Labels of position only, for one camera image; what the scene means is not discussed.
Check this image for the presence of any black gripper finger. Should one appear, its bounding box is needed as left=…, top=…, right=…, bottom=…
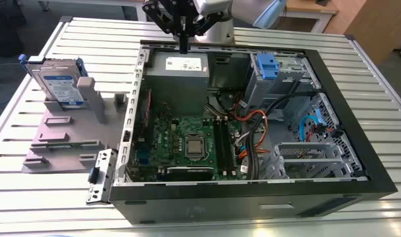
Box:
left=182, top=11, right=228, bottom=54
left=141, top=0, right=185, bottom=54

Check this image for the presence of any hard disk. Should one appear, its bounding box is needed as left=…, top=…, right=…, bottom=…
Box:
left=17, top=54, right=89, bottom=109

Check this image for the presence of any metal disk bay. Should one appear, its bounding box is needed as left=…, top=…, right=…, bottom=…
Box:
left=258, top=142, right=368, bottom=182

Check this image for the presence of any blue plastic drive latch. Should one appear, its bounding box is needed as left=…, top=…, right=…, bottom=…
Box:
left=257, top=53, right=280, bottom=80

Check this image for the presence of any grey power supply unit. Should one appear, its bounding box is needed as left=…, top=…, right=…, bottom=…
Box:
left=142, top=51, right=210, bottom=117

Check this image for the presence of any metal drive cage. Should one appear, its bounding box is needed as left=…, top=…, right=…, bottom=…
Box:
left=244, top=51, right=321, bottom=109

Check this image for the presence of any wooden top desk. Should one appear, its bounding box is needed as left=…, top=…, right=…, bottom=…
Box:
left=120, top=0, right=340, bottom=34

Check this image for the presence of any green motherboard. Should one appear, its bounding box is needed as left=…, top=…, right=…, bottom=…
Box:
left=127, top=116, right=250, bottom=182

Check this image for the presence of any CPU socket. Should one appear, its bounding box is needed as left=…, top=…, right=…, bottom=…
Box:
left=182, top=132, right=210, bottom=162

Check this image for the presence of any black office chair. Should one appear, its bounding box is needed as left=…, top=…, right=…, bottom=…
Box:
left=0, top=0, right=27, bottom=58

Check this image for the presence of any black RAM slot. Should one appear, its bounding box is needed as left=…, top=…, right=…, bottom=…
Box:
left=213, top=116, right=229, bottom=177
left=221, top=116, right=237, bottom=177

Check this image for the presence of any wooden cabinet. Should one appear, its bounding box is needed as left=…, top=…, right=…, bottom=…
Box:
left=324, top=0, right=401, bottom=67

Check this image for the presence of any silver CPU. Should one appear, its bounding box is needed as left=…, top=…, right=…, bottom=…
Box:
left=185, top=139, right=206, bottom=156

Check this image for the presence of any metal socket cover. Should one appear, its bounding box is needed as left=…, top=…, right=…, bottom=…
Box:
left=184, top=138, right=208, bottom=158

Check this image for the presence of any blue expansion slot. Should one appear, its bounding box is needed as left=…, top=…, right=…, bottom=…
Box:
left=136, top=151, right=150, bottom=165

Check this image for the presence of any green RAM stick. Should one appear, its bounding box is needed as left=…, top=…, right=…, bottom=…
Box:
left=45, top=143, right=83, bottom=150

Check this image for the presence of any black graphics card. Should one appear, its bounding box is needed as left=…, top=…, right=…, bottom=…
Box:
left=156, top=165, right=216, bottom=183

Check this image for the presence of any grey parts rack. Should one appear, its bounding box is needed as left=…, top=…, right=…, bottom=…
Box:
left=20, top=76, right=131, bottom=175

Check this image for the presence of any black open PC case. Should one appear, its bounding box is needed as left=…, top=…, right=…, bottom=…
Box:
left=108, top=39, right=399, bottom=225

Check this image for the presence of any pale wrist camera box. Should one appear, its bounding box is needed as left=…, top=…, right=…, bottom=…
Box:
left=192, top=0, right=233, bottom=18

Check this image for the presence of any orange wire bundle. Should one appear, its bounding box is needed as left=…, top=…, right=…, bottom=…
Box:
left=233, top=92, right=272, bottom=160

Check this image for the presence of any blue data wire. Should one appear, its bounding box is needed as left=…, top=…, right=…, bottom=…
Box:
left=298, top=108, right=325, bottom=144

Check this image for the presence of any thick black cable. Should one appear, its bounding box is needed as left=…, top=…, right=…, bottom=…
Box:
left=245, top=91, right=320, bottom=180

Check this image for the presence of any power wire black connector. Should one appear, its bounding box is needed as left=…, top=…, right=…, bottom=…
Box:
left=313, top=124, right=345, bottom=142

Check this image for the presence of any metal card retainer bracket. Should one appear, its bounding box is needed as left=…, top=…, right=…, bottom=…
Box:
left=85, top=148, right=119, bottom=205

